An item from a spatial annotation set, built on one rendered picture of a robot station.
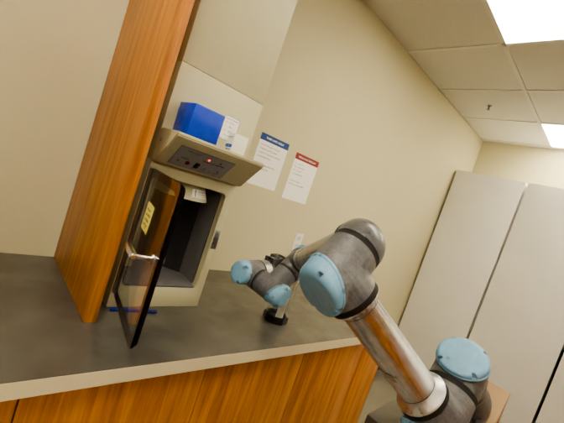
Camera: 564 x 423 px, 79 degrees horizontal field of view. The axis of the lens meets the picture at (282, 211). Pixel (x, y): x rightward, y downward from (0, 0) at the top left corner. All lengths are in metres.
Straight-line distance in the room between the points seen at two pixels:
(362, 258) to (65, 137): 1.13
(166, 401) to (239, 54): 1.06
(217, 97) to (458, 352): 0.98
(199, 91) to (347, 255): 0.70
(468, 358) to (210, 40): 1.10
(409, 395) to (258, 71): 1.03
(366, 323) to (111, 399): 0.64
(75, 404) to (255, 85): 1.03
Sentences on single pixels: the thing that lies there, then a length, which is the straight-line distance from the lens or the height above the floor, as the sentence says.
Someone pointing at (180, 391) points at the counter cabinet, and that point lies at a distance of 1.12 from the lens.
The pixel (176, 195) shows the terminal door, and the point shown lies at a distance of 0.79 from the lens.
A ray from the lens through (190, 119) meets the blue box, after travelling 1.00.
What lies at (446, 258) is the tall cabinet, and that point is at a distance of 3.72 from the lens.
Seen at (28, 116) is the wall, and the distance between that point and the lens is 1.44.
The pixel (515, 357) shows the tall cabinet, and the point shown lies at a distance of 3.61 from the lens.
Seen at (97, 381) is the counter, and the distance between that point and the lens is 0.94.
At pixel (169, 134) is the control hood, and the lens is 1.02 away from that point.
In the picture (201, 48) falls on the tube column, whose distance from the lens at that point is 1.14.
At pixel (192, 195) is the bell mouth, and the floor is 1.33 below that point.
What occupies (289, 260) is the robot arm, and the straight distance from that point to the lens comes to 1.09.
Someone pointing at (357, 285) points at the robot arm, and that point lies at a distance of 0.69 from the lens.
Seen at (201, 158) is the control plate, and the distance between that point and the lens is 1.06.
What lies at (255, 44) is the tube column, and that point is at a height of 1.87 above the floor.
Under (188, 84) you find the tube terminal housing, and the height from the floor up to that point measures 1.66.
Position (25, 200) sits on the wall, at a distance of 1.49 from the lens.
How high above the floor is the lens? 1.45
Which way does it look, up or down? 4 degrees down
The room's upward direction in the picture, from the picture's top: 19 degrees clockwise
